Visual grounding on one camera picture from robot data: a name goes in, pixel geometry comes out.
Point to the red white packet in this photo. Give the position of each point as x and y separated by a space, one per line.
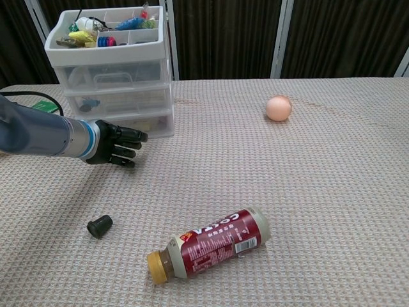
145 12

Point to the brown eggshell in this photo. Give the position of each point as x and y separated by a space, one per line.
278 108

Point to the colourful cartoon packet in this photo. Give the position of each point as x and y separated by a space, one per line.
67 42

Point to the blue disc stack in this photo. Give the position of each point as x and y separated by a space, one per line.
107 41

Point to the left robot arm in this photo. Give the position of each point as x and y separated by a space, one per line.
35 134

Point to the yellow candy packet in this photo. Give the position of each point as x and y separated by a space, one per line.
81 36

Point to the red Costa coffee bottle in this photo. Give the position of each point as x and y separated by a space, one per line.
217 246

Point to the aluminium partition post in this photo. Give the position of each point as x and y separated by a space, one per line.
282 38
172 48
403 65
35 16

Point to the small blue toy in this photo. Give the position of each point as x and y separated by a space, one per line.
89 105

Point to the blue snack packet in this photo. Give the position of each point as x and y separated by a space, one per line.
129 24

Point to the black rubber cap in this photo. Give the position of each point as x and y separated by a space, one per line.
100 226

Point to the white drawer organizer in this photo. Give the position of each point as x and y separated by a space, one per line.
105 52

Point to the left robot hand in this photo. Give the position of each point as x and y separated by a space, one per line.
108 144

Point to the green sachet packet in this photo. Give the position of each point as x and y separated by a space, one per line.
44 106

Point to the beige woven tablecloth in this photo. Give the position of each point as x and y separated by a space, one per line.
255 192

